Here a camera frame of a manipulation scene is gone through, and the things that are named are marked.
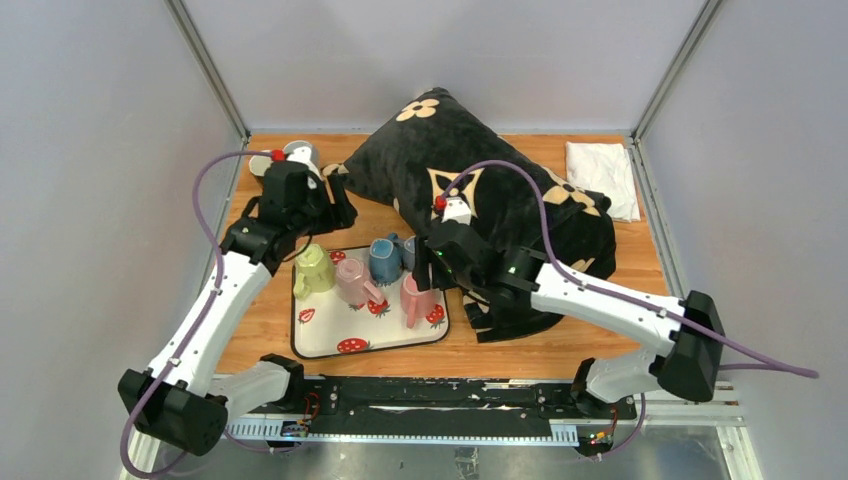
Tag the black mug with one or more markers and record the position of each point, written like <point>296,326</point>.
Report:
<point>258,166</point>

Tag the white folded cloth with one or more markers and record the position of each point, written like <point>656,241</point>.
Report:
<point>605,168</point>

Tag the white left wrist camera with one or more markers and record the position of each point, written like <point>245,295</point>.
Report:
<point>304,156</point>

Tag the black floral plush blanket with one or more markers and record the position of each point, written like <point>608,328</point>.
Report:
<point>420,154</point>

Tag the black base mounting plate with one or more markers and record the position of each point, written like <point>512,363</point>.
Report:
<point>440,411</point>

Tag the brown pink mug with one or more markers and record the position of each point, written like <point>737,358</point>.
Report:
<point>297,143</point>

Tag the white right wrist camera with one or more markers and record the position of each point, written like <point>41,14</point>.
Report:
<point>457,210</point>

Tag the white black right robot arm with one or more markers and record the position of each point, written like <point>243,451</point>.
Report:
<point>680,338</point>

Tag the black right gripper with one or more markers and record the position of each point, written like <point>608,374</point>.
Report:
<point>421,271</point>

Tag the pink round mug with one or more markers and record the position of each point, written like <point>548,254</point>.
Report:
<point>416,304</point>

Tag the white strawberry tray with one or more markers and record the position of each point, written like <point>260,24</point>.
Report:
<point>324,325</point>

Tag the green octagonal mug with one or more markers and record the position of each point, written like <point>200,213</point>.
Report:
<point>314,272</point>

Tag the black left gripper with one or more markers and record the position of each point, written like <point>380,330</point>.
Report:
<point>331,204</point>

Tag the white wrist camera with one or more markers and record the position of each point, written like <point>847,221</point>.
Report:
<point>304,156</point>
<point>457,210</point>

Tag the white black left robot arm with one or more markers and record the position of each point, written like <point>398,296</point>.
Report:
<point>175,399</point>

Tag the grey blue dotted mug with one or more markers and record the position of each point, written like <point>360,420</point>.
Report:
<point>408,248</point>

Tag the pink octagonal mug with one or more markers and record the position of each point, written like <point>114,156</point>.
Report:
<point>355,285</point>

